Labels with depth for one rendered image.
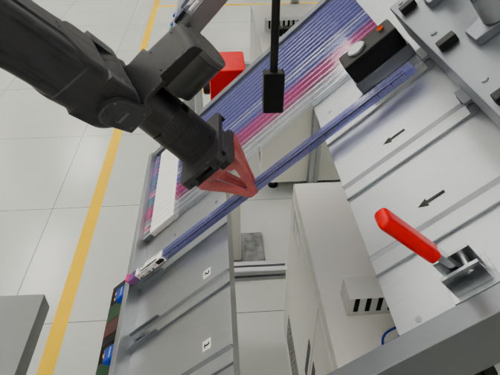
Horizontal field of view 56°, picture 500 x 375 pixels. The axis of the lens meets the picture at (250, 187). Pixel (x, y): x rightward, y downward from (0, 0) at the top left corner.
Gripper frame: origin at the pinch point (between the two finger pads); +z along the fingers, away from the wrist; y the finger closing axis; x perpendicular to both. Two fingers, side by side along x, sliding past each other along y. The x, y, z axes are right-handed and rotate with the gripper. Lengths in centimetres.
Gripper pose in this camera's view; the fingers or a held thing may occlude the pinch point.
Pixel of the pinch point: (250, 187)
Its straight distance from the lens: 63.0
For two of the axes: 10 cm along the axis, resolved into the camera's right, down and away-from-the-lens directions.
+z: 6.8, 5.6, 4.7
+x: -7.3, 5.7, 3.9
